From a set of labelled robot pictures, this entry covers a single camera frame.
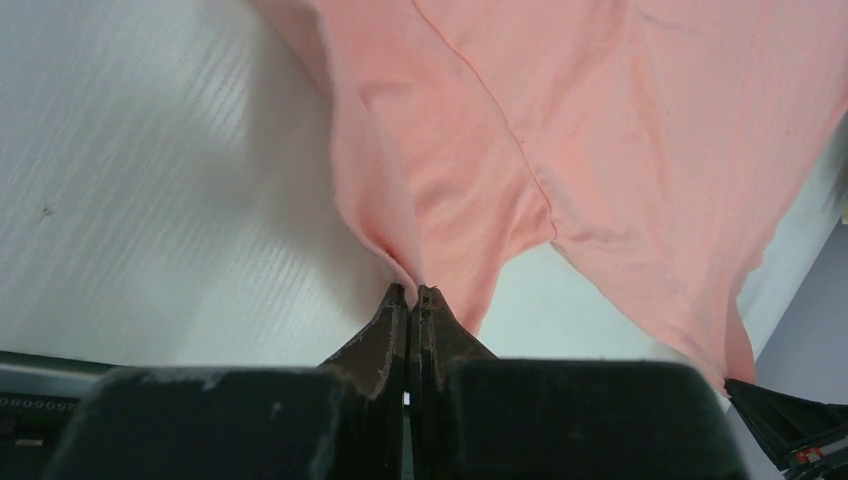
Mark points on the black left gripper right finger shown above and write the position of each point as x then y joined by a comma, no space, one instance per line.
477,416

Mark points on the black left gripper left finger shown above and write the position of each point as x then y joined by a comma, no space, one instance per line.
342,419

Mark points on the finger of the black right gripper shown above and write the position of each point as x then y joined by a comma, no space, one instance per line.
796,434

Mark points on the pink t-shirt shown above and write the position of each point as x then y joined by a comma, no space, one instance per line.
656,144

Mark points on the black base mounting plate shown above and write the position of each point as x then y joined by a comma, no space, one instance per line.
38,396

